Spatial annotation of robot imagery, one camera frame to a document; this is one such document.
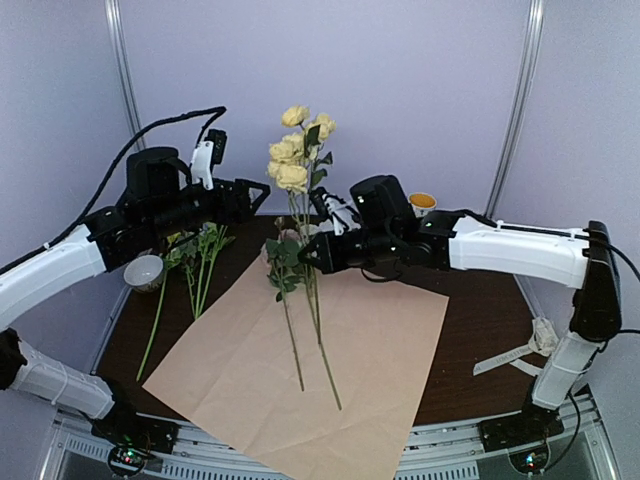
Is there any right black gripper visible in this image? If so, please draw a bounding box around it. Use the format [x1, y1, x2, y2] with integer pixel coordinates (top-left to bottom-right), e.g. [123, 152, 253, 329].
[298, 225, 398, 275]

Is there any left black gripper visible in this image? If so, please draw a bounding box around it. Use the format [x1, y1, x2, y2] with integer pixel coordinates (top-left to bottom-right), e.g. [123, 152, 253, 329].
[147, 177, 270, 241]

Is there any peach flower stem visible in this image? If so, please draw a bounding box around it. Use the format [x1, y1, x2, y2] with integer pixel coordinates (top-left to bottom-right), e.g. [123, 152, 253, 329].
[191, 223, 235, 320]

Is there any cream yellow rose stem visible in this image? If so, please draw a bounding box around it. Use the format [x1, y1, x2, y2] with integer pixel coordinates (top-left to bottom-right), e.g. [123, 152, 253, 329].
[267, 105, 342, 409]

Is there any white patterned mug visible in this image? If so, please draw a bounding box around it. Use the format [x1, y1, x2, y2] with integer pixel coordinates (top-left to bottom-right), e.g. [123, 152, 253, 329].
[408, 192, 437, 218]

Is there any green and pink wrapping paper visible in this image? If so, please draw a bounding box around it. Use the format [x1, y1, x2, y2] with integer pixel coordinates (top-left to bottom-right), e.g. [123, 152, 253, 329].
[144, 260, 448, 479]

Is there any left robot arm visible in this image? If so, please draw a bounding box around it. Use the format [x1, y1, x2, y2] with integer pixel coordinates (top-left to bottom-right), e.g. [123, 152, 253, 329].
[1, 141, 270, 444]

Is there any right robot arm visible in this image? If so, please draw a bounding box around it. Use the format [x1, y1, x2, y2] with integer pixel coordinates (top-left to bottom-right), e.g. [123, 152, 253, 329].
[298, 175, 622, 442]

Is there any small white tea bowl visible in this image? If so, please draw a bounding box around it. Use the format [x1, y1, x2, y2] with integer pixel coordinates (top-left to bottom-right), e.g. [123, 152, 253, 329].
[123, 254, 165, 293]

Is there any white printed ribbon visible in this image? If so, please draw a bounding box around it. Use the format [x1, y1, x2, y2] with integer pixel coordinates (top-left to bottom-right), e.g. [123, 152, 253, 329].
[472, 317, 560, 377]

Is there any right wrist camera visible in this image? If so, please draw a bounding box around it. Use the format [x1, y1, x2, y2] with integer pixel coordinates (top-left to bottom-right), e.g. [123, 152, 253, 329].
[309, 187, 360, 236]

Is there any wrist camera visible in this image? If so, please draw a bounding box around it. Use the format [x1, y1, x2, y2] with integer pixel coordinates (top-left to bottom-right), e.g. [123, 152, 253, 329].
[309, 187, 360, 236]
[190, 129, 227, 191]

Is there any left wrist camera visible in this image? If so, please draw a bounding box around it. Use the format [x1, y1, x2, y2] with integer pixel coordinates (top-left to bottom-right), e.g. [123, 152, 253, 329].
[190, 129, 227, 191]

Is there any left black cable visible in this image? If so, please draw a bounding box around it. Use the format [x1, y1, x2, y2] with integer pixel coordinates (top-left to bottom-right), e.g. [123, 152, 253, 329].
[74, 105, 228, 241]

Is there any right aluminium frame post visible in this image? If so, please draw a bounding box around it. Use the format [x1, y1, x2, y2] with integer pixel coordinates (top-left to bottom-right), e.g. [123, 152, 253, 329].
[484, 0, 545, 218]

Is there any aluminium frame post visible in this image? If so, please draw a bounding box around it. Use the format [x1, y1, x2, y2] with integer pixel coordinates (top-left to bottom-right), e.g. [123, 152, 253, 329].
[104, 0, 141, 134]
[484, 0, 545, 218]

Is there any left aluminium frame post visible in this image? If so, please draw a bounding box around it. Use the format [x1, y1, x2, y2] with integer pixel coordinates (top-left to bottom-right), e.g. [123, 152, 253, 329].
[104, 0, 141, 134]

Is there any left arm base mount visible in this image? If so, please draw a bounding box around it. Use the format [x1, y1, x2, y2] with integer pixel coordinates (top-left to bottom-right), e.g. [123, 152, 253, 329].
[90, 393, 179, 454]

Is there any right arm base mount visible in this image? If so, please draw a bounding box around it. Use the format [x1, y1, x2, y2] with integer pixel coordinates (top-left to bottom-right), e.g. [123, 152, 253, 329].
[478, 383, 564, 452]

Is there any aluminium front rail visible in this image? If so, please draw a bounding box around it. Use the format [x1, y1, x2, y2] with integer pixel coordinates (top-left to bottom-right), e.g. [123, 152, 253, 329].
[36, 392, 621, 479]

